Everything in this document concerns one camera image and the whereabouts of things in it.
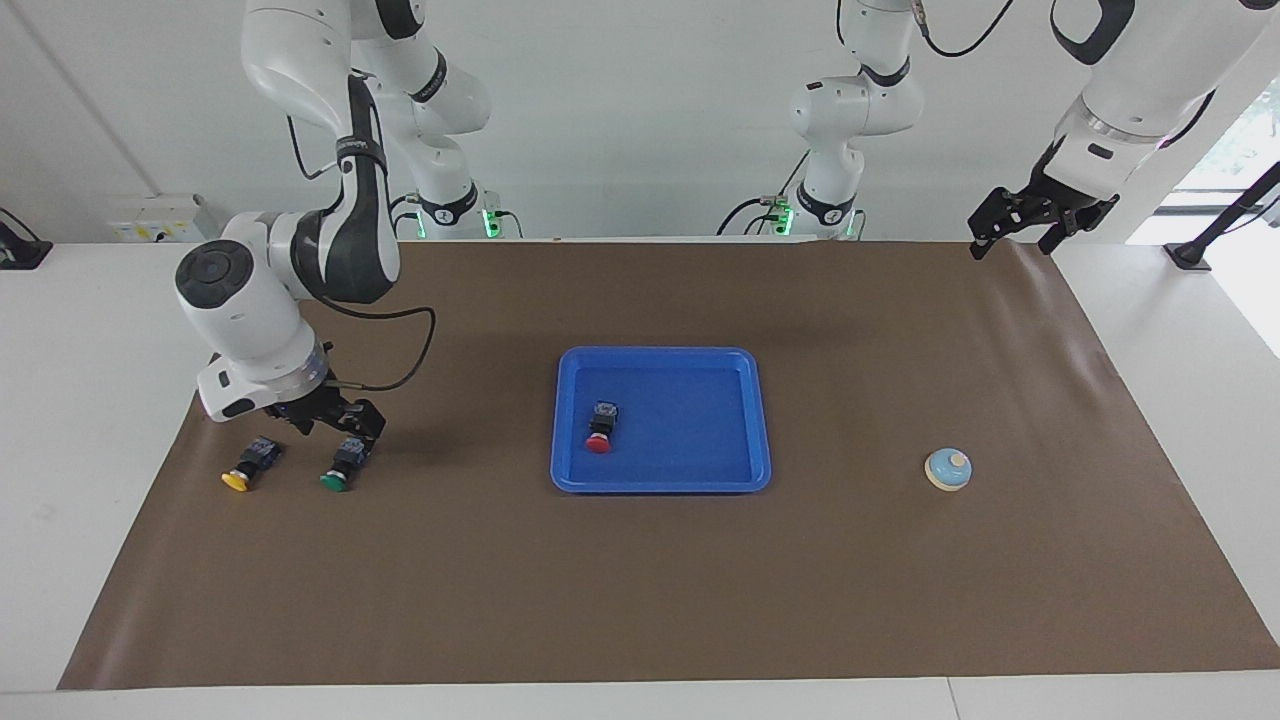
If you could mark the round blue cream knob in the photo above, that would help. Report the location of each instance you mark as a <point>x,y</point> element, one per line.
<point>948,472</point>

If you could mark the black camera stand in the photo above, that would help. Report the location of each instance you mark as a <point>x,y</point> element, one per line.
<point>1215,230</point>

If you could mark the brown table mat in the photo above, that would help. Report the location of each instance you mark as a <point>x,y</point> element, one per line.
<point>640,590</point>

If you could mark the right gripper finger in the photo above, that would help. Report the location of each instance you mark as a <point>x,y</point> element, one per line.
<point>365,435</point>
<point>304,428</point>

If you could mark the yellow push button switch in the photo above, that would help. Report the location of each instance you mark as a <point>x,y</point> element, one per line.
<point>250,465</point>

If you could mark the bright window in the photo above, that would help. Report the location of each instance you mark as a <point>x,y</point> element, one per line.
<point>1245,140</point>

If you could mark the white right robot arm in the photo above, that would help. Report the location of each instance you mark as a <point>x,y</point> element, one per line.
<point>245,320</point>

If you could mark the blue plastic tray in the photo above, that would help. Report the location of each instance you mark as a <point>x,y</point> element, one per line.
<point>690,430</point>

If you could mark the white wall socket box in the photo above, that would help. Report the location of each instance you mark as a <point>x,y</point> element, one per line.
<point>150,220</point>

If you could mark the black table clamp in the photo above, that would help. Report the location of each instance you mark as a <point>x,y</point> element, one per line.
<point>22,252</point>

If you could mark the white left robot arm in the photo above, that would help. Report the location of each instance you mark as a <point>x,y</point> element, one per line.
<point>1150,80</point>

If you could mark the red push button switch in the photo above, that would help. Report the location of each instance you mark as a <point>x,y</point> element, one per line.
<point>601,430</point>

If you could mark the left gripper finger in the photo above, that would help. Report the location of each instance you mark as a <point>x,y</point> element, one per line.
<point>978,243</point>
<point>1053,238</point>

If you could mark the green push button switch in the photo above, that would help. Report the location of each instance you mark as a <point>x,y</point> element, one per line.
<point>336,480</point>

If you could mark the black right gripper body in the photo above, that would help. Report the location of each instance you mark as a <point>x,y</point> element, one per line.
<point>320,408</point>

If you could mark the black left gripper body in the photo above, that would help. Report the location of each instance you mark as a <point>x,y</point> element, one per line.
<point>1060,200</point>

